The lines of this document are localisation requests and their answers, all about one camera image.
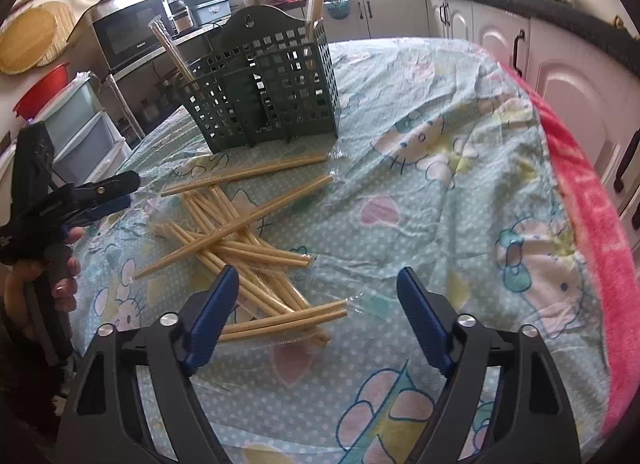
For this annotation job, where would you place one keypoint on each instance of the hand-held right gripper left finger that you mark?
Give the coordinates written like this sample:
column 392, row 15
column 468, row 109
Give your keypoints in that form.
column 210, row 314

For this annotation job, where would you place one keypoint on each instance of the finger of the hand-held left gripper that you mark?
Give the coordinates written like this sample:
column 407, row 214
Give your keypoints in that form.
column 107, row 206
column 115, row 184

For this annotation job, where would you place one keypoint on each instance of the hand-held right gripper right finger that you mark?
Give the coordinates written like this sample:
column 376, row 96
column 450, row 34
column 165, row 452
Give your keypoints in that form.
column 422, row 314

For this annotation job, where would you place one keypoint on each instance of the pile of chopsticks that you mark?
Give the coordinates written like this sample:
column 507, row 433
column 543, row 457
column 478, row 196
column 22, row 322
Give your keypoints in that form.
column 240, row 249

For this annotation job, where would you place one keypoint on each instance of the green plastic utensil holder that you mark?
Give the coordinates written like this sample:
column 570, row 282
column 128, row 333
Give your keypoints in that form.
column 280, row 94

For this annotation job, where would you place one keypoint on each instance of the person's left hand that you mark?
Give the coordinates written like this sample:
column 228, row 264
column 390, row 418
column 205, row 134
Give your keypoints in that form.
column 22, row 289

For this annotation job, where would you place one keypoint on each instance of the plastic drawer unit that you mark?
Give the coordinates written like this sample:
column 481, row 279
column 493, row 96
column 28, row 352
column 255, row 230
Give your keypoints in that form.
column 85, row 129

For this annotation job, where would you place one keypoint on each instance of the red plastic basin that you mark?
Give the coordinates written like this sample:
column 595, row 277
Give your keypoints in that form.
column 42, row 91

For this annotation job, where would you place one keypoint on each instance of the metal shelf rack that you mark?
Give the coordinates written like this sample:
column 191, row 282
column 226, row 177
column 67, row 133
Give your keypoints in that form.
column 117, row 94

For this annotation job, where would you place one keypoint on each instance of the printed light blue tablecloth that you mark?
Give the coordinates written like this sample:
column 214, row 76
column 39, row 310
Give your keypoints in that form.
column 450, row 219

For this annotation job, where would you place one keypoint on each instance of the round bamboo board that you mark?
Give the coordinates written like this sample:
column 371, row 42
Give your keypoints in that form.
column 25, row 41

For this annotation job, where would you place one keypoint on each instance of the round woven mat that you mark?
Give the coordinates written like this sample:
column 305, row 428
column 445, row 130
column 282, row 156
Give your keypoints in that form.
column 65, row 29

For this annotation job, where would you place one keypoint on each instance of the black microwave oven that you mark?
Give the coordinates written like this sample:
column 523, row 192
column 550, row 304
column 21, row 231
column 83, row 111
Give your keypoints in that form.
column 127, row 31

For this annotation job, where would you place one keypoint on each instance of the pink fleece blanket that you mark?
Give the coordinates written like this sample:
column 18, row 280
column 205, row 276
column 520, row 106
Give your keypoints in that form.
column 590, row 224

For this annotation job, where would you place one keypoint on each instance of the blue hanging bin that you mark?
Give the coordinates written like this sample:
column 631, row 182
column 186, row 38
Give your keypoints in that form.
column 337, row 10

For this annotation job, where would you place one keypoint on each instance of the black kitchen countertop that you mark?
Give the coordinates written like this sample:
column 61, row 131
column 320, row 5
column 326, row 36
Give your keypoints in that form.
column 550, row 9

